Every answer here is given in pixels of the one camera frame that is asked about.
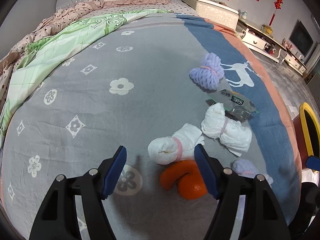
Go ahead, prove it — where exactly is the clear noodle packet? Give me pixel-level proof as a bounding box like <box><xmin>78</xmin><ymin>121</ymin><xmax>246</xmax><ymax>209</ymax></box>
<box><xmin>209</xmin><ymin>89</ymin><xmax>259</xmax><ymax>122</ymax></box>

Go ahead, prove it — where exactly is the purple foam net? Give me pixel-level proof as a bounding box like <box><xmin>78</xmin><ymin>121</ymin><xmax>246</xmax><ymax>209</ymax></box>
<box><xmin>232</xmin><ymin>159</ymin><xmax>273</xmax><ymax>185</ymax></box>
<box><xmin>189</xmin><ymin>53</ymin><xmax>225</xmax><ymax>90</ymax></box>

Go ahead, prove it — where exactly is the yellow rimmed trash bin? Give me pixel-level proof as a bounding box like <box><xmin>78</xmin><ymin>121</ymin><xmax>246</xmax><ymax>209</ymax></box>
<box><xmin>293</xmin><ymin>102</ymin><xmax>319</xmax><ymax>172</ymax></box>

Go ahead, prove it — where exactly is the white tissue roll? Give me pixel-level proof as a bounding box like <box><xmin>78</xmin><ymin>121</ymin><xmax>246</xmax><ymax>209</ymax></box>
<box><xmin>148</xmin><ymin>123</ymin><xmax>204</xmax><ymax>165</ymax></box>

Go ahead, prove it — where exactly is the white tv stand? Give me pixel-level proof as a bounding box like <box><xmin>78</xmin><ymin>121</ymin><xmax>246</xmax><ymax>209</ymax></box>
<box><xmin>283</xmin><ymin>51</ymin><xmax>306</xmax><ymax>75</ymax></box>

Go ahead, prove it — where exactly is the grey blue orange bedspread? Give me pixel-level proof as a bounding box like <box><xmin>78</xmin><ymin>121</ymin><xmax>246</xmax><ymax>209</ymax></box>
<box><xmin>2</xmin><ymin>14</ymin><xmax>300</xmax><ymax>239</ymax></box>

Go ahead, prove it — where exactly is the green patterned quilt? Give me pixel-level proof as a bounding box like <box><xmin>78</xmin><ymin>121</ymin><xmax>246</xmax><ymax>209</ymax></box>
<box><xmin>1</xmin><ymin>9</ymin><xmax>172</xmax><ymax>144</ymax></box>

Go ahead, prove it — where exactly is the white coffee table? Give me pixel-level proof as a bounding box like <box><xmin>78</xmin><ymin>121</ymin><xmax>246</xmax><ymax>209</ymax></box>
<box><xmin>236</xmin><ymin>18</ymin><xmax>285</xmax><ymax>63</ymax></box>

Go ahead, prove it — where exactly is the yellow toy on table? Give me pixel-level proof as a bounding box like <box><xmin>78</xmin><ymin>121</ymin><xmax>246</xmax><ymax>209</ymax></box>
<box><xmin>261</xmin><ymin>24</ymin><xmax>273</xmax><ymax>35</ymax></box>

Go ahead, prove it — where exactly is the pink dotted quilt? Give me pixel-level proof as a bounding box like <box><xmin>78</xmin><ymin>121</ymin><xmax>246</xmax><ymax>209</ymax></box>
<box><xmin>1</xmin><ymin>0</ymin><xmax>101</xmax><ymax>104</ymax></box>

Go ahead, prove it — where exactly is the right red knot ornament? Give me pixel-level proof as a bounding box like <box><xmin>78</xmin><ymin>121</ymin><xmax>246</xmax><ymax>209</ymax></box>
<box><xmin>268</xmin><ymin>0</ymin><xmax>283</xmax><ymax>26</ymax></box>

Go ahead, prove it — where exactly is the white bedside cabinet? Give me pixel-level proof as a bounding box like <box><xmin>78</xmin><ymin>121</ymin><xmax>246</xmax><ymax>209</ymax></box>
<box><xmin>182</xmin><ymin>0</ymin><xmax>239</xmax><ymax>30</ymax></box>

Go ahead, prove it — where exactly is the black wall television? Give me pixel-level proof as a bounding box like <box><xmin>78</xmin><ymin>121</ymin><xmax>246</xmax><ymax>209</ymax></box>
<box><xmin>289</xmin><ymin>20</ymin><xmax>313</xmax><ymax>56</ymax></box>

